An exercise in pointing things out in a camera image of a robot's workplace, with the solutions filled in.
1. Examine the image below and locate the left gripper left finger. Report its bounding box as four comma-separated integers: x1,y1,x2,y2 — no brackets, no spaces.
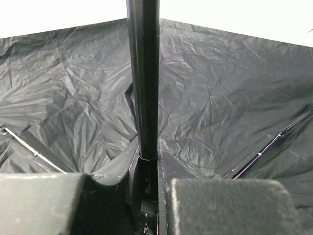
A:
0,144,139,235

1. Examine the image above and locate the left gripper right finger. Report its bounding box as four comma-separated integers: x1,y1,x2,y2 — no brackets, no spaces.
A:
157,139,304,235

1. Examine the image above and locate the lilac umbrella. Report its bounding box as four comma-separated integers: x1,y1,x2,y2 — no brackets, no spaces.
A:
0,0,313,235

